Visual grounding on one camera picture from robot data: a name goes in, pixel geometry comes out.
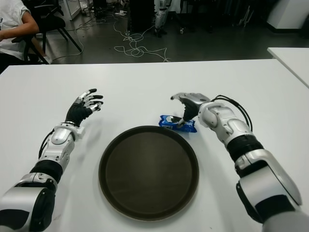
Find left robot hand black silver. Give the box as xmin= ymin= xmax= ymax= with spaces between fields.
xmin=65 ymin=88 xmax=104 ymax=127

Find right robot hand black silver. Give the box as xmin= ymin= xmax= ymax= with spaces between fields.
xmin=170 ymin=92 xmax=211 ymax=129

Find blue Oreo cookie pack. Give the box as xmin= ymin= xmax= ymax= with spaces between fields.
xmin=158 ymin=114 xmax=198 ymax=133

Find black stand with caster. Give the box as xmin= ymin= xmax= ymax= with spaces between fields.
xmin=172 ymin=9 xmax=194 ymax=34

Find round dark brown tray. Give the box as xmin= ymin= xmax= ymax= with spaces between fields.
xmin=98 ymin=125 xmax=200 ymax=221

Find silver humanoid robot legs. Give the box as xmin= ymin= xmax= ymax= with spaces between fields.
xmin=154 ymin=0 xmax=172 ymax=38

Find black office chair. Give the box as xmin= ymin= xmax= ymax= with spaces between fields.
xmin=12 ymin=0 xmax=83 ymax=65

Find black cabinet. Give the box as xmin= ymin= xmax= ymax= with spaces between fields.
xmin=129 ymin=0 xmax=156 ymax=34

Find white storage unit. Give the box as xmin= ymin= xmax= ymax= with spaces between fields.
xmin=57 ymin=0 xmax=84 ymax=21

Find seated person in white shirt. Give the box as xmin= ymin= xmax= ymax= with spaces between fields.
xmin=0 ymin=0 xmax=40 ymax=73

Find white side table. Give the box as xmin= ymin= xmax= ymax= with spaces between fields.
xmin=267 ymin=47 xmax=309 ymax=89

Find white angled cabinet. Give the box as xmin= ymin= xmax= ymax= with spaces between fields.
xmin=266 ymin=0 xmax=309 ymax=33

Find tangled white floor cable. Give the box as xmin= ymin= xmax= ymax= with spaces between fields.
xmin=72 ymin=12 xmax=171 ymax=63

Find folded metal frame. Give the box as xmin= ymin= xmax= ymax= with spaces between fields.
xmin=238 ymin=4 xmax=254 ymax=27

